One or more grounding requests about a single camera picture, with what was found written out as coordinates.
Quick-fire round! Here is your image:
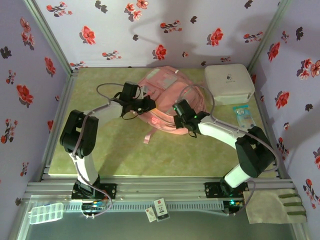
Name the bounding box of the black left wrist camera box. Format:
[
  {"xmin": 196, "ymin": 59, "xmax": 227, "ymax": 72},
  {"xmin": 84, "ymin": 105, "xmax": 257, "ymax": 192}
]
[{"xmin": 121, "ymin": 81, "xmax": 142, "ymax": 100}]

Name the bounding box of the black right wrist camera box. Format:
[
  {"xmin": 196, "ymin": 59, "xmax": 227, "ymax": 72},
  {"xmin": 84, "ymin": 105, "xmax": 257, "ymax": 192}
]
[{"xmin": 172, "ymin": 99, "xmax": 192, "ymax": 117}]

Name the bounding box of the clear plastic organizer box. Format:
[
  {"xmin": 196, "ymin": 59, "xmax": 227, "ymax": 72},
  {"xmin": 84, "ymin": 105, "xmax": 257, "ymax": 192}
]
[{"xmin": 28, "ymin": 202, "xmax": 65, "ymax": 225}]

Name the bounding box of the grey cloth with green stripes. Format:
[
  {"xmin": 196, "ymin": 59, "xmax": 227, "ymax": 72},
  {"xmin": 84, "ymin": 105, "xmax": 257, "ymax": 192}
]
[{"xmin": 243, "ymin": 188, "xmax": 308, "ymax": 225}]

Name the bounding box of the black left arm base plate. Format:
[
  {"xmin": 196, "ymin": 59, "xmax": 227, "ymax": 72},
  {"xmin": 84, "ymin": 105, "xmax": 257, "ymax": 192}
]
[{"xmin": 71, "ymin": 183, "xmax": 118, "ymax": 200}]

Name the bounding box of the white fabric medicine bag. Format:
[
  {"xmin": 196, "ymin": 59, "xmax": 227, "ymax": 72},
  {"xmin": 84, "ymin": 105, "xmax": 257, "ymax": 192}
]
[{"xmin": 203, "ymin": 63, "xmax": 256, "ymax": 107}]

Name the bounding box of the blue cotton swab packet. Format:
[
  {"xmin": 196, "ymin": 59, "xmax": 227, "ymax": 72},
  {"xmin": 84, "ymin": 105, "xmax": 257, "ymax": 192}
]
[{"xmin": 232, "ymin": 104, "xmax": 257, "ymax": 130}]

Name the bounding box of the small white tag card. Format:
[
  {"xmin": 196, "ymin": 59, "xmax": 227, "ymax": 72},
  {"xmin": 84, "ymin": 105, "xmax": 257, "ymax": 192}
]
[{"xmin": 144, "ymin": 206, "xmax": 157, "ymax": 223}]

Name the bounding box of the slotted grey cable duct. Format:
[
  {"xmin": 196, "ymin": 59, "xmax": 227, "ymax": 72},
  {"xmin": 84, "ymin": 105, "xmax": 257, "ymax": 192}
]
[{"xmin": 63, "ymin": 199, "xmax": 225, "ymax": 212}]

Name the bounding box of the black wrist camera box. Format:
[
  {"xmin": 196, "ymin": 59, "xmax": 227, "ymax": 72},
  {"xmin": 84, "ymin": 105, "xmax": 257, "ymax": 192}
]
[
  {"xmin": 121, "ymin": 81, "xmax": 142, "ymax": 100},
  {"xmin": 172, "ymin": 99, "xmax": 192, "ymax": 117}
]

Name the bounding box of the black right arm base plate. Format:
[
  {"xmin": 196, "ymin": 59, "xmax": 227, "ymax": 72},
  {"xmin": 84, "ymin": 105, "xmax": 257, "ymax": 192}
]
[{"xmin": 204, "ymin": 181, "xmax": 249, "ymax": 199}]

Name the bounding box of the grey right arm cable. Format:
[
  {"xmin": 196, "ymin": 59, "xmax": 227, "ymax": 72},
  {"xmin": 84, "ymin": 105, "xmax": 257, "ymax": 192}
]
[{"xmin": 178, "ymin": 84, "xmax": 279, "ymax": 217}]

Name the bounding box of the aluminium frame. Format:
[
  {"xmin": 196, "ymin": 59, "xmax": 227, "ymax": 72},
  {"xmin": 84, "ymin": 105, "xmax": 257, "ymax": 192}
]
[{"xmin": 8, "ymin": 0, "xmax": 313, "ymax": 240}]

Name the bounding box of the black and white tag card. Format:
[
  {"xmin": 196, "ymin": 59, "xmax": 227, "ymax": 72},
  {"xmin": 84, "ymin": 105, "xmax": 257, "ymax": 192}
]
[{"xmin": 152, "ymin": 198, "xmax": 171, "ymax": 222}]

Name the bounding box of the pink school backpack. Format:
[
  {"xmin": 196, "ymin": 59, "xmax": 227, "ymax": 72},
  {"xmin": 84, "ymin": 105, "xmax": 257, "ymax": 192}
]
[{"xmin": 136, "ymin": 66, "xmax": 207, "ymax": 145}]

